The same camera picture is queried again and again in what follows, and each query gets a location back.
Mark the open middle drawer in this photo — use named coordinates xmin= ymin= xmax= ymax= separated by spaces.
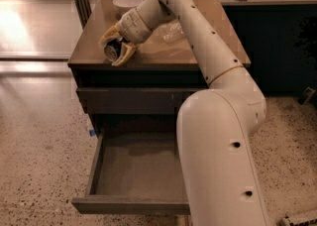
xmin=71 ymin=132 xmax=190 ymax=215

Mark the small black floor object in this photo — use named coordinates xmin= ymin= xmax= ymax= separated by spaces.
xmin=298 ymin=87 xmax=316 ymax=105

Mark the blue pepsi can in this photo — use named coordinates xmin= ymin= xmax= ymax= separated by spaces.
xmin=104 ymin=38 xmax=122 ymax=61

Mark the white ceramic bowl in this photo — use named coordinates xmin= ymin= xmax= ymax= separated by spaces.
xmin=112 ymin=0 xmax=143 ymax=15

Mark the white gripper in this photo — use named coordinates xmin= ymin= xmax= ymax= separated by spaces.
xmin=98 ymin=8 xmax=152 ymax=66

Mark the blue tape piece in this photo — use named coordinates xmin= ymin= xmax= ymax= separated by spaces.
xmin=89 ymin=129 xmax=96 ymax=137

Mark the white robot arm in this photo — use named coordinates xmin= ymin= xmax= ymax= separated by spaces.
xmin=99 ymin=0 xmax=270 ymax=226

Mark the closed top drawer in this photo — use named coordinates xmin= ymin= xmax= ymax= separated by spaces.
xmin=77 ymin=87 xmax=199 ymax=115

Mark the white power strip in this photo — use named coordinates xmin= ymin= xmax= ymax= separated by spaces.
xmin=279 ymin=209 xmax=317 ymax=226

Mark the clear plastic water bottle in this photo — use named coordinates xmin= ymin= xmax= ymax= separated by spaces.
xmin=158 ymin=21 xmax=184 ymax=44

